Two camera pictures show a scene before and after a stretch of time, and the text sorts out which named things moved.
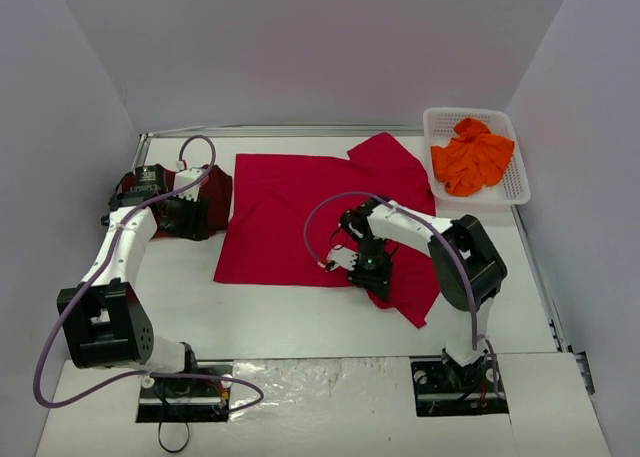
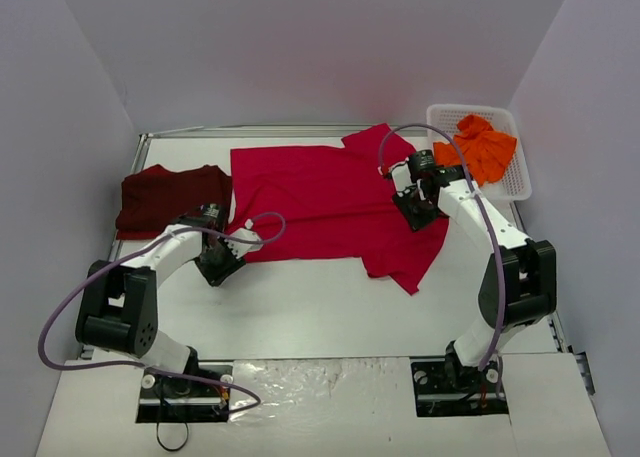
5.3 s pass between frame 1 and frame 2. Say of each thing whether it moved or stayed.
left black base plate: stayed
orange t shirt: stayed
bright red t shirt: moved
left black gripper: moved
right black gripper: moved
